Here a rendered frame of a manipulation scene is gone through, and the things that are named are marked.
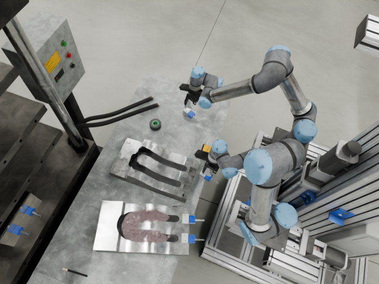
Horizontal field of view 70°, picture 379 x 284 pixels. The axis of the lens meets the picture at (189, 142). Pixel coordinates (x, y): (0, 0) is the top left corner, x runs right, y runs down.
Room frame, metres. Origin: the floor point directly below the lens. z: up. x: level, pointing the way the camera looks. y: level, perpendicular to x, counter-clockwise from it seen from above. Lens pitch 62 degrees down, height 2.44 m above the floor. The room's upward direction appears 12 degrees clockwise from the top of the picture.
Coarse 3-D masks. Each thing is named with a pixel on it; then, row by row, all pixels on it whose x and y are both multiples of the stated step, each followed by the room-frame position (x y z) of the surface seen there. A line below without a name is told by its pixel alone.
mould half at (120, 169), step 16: (128, 144) 0.73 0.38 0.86; (144, 144) 0.72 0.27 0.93; (128, 160) 0.63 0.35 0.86; (144, 160) 0.62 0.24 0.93; (176, 160) 0.68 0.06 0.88; (192, 160) 0.70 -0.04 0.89; (128, 176) 0.50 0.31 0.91; (144, 176) 0.52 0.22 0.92; (176, 176) 0.58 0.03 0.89; (192, 176) 0.60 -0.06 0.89; (160, 192) 0.47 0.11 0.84; (176, 192) 0.48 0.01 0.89
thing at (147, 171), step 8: (144, 152) 0.69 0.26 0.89; (152, 152) 0.68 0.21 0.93; (136, 160) 0.61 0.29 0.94; (160, 160) 0.66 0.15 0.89; (168, 160) 0.67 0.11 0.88; (136, 168) 0.57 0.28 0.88; (144, 168) 0.57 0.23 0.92; (176, 168) 0.63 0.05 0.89; (184, 168) 0.64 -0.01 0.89; (152, 176) 0.54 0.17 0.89; (160, 176) 0.56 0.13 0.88; (176, 184) 0.53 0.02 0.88
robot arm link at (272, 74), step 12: (264, 72) 0.92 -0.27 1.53; (276, 72) 0.92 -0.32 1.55; (240, 84) 0.92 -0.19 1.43; (252, 84) 0.89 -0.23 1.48; (264, 84) 0.88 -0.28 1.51; (276, 84) 0.89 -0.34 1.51; (204, 96) 0.93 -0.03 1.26; (216, 96) 0.91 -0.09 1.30; (228, 96) 0.89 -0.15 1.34; (204, 108) 0.89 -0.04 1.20
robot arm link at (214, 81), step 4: (208, 76) 1.07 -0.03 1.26; (212, 76) 1.08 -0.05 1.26; (216, 76) 1.09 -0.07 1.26; (204, 80) 1.05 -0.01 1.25; (208, 80) 1.05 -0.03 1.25; (212, 80) 1.05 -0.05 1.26; (216, 80) 1.06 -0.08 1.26; (220, 80) 1.06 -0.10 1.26; (204, 84) 1.04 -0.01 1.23; (208, 84) 1.02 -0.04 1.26; (212, 84) 1.02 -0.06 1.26; (216, 84) 1.04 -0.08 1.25; (220, 84) 1.04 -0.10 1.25
